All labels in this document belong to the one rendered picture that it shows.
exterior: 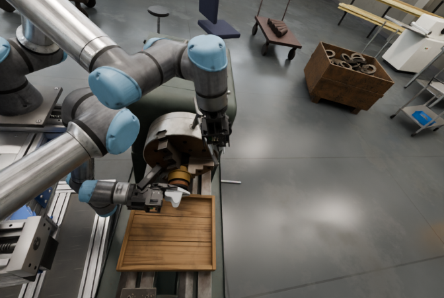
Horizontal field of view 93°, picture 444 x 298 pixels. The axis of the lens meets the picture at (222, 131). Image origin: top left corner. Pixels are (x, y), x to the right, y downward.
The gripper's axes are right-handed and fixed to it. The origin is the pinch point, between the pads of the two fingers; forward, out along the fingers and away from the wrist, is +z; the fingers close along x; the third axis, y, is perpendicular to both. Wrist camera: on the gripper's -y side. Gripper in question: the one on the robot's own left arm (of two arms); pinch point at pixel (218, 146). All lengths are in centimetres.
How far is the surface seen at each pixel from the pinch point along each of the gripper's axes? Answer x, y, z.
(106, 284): -57, 27, 64
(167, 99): -20.5, -27.9, 1.5
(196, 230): -12.3, 12.4, 41.3
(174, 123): -16.6, -15.5, 3.9
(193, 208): -13.8, 3.0, 40.8
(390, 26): 502, -569, 216
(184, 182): -14.0, 2.8, 17.0
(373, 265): 129, 10, 174
